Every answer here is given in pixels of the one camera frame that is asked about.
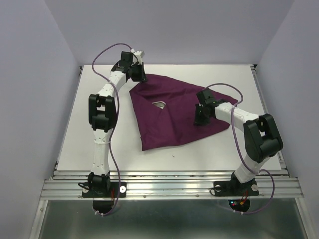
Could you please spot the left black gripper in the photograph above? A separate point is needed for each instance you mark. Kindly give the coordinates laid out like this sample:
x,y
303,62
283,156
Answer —
x,y
142,76

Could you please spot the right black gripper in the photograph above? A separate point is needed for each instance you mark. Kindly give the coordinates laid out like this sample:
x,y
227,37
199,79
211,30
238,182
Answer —
x,y
199,120

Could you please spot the stainless steel instrument tray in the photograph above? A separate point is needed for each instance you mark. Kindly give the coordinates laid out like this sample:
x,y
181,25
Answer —
x,y
159,104

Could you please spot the purple surgical drape cloth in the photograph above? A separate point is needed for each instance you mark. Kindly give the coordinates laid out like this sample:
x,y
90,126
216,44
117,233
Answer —
x,y
174,125

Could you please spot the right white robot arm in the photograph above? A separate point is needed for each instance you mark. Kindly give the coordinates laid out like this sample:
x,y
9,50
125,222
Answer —
x,y
261,137

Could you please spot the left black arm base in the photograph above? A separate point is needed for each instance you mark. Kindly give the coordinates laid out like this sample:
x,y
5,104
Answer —
x,y
101,186

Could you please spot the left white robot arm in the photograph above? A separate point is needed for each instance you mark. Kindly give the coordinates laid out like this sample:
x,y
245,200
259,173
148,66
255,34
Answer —
x,y
103,116

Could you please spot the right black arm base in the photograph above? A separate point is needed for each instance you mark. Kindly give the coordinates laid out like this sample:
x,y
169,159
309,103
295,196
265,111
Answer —
x,y
233,188

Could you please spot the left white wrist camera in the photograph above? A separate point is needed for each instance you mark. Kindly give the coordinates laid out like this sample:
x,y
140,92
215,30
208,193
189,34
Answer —
x,y
137,56

